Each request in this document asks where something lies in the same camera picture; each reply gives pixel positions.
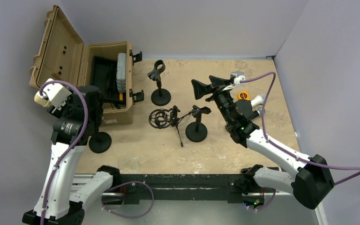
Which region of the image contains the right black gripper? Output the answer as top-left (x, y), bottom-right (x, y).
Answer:
top-left (192, 75), bottom-right (234, 125)

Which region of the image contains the beige handheld microphone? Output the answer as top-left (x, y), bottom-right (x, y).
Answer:
top-left (34, 91), bottom-right (52, 108)

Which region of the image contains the black mic stand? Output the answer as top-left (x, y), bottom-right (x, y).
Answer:
top-left (147, 60), bottom-right (171, 106)
top-left (89, 132), bottom-right (112, 154)
top-left (186, 105), bottom-right (211, 143)

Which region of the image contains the white wireless microphone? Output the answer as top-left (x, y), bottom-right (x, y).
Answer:
top-left (250, 95), bottom-right (266, 107)

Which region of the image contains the tripod shock mount stand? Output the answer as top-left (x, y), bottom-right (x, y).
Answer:
top-left (148, 105), bottom-right (192, 147)

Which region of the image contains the black condenser microphone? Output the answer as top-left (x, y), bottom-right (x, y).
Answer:
top-left (266, 167), bottom-right (282, 172)

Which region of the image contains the black dynamic microphone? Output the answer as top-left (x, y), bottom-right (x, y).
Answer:
top-left (255, 107), bottom-right (263, 117)

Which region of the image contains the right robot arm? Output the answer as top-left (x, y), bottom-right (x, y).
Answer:
top-left (191, 75), bottom-right (335, 210)

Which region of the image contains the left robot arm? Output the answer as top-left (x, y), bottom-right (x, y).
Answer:
top-left (22, 81), bottom-right (121, 225)

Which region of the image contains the orange tape measure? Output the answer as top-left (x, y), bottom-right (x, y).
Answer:
top-left (237, 91), bottom-right (250, 100)

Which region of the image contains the tan hard case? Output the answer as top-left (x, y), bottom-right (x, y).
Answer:
top-left (29, 5), bottom-right (134, 127)

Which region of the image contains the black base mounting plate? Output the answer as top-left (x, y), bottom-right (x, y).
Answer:
top-left (118, 173), bottom-right (275, 206)

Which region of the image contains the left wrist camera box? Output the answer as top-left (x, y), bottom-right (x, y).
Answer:
top-left (42, 83), bottom-right (71, 110)

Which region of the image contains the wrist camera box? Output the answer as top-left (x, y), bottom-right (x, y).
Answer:
top-left (223, 71), bottom-right (246, 90)
top-left (42, 83), bottom-right (71, 110)

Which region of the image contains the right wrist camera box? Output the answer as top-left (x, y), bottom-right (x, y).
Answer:
top-left (223, 71), bottom-right (246, 90)

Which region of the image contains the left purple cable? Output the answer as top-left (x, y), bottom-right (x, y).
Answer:
top-left (38, 80), bottom-right (90, 225)

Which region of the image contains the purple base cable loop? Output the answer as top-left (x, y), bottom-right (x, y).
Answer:
top-left (101, 181), bottom-right (155, 219)

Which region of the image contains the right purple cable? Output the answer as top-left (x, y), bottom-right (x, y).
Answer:
top-left (242, 72), bottom-right (360, 186)

